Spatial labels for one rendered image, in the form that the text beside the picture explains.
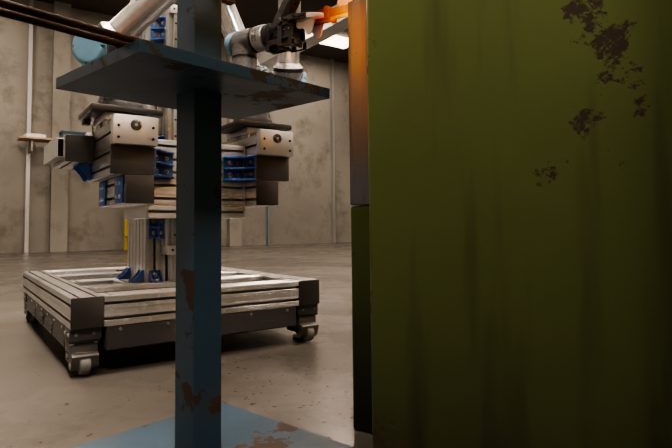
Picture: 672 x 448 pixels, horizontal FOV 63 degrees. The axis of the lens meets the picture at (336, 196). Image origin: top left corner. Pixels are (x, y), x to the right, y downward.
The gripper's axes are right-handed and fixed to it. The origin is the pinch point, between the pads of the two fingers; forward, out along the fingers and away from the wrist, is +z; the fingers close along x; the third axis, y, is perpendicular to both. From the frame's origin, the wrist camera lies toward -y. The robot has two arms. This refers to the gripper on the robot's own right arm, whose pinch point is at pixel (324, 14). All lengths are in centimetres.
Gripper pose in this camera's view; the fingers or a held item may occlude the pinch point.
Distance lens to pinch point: 158.0
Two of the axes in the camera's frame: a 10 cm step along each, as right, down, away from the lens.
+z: 8.3, -0.3, -5.6
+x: -5.6, -0.5, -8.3
